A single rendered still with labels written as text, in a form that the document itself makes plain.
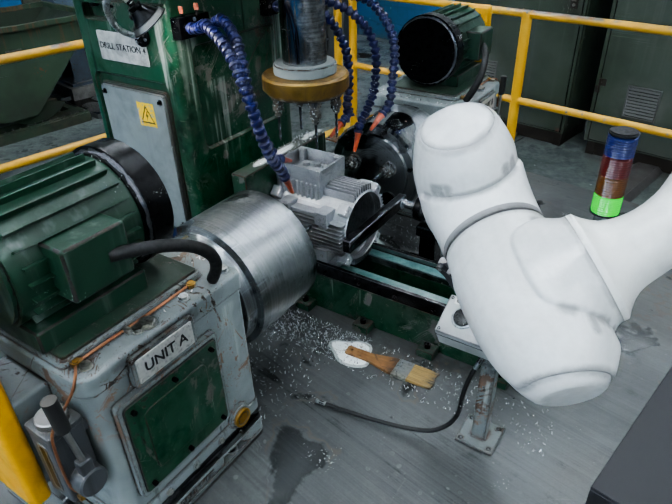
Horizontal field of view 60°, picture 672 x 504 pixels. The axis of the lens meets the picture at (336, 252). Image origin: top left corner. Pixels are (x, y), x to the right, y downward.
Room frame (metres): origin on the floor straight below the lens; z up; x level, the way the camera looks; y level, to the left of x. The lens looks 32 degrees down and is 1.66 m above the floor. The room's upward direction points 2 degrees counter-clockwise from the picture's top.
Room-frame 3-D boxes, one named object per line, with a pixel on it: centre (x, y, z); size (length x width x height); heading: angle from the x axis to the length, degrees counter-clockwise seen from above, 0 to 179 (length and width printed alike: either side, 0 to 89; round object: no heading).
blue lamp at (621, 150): (1.12, -0.60, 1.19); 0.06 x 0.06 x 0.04
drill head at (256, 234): (0.89, 0.22, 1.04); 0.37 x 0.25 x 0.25; 146
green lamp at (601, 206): (1.12, -0.60, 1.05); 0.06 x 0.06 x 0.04
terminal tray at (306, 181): (1.20, 0.05, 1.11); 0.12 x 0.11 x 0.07; 56
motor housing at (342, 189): (1.18, 0.02, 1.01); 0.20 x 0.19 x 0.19; 56
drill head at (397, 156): (1.45, -0.17, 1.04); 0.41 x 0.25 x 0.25; 146
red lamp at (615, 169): (1.12, -0.60, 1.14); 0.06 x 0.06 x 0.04
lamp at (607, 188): (1.12, -0.60, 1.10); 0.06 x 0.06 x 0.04
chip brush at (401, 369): (0.90, -0.10, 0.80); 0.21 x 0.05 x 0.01; 59
